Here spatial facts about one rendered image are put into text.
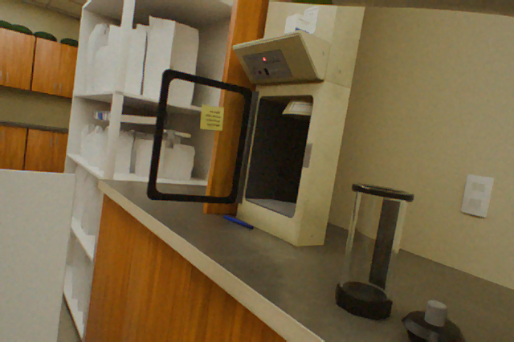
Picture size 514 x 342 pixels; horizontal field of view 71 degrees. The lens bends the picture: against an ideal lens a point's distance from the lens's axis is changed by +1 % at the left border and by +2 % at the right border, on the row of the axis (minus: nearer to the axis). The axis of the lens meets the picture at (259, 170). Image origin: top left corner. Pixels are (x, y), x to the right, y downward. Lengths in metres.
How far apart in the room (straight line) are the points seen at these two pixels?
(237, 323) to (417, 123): 0.88
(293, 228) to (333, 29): 0.56
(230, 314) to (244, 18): 0.94
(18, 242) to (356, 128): 1.33
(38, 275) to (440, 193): 1.16
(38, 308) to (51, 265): 0.03
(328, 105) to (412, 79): 0.43
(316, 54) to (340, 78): 0.11
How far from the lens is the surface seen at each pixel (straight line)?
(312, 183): 1.02
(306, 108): 1.10
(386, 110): 1.41
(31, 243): 0.25
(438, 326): 0.67
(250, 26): 1.34
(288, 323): 0.64
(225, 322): 0.86
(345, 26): 1.10
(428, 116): 1.32
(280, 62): 1.07
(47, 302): 0.26
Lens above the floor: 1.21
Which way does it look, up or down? 4 degrees down
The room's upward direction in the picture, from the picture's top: 9 degrees clockwise
